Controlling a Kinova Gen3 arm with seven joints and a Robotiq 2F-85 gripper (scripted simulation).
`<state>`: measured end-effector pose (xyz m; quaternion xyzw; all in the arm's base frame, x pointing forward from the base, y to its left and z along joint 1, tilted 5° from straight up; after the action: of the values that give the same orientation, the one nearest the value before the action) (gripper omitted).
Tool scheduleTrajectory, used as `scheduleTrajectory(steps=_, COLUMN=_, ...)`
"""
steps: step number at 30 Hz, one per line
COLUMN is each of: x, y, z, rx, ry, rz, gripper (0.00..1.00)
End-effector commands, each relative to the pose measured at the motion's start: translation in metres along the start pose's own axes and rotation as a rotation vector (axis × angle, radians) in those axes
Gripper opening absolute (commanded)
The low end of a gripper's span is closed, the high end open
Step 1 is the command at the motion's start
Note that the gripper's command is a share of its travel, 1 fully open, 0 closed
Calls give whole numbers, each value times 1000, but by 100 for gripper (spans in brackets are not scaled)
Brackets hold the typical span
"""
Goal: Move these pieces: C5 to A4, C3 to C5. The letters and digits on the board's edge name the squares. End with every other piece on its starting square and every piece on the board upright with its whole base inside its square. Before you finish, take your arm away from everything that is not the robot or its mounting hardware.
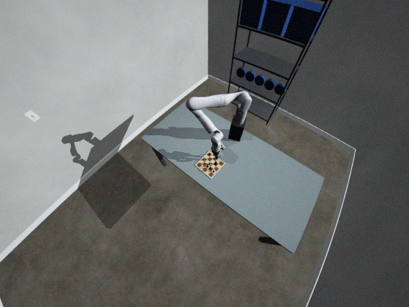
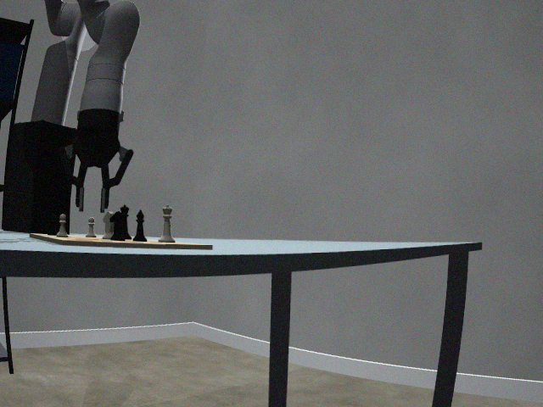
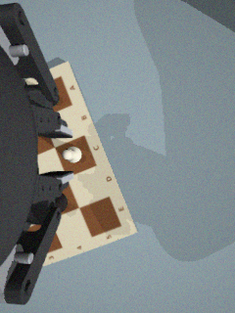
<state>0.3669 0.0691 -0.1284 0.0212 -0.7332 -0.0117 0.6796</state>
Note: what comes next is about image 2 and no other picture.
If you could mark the brown and cream chessboard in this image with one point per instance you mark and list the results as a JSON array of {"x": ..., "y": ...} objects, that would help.
[{"x": 96, "y": 242}]

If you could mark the white pawn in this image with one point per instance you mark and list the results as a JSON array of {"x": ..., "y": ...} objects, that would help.
[
  {"x": 62, "y": 231},
  {"x": 91, "y": 230}
]

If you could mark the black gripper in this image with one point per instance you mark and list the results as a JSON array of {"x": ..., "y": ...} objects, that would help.
[{"x": 96, "y": 143}]

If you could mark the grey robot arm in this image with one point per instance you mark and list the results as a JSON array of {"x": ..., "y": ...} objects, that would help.
[{"x": 106, "y": 70}]

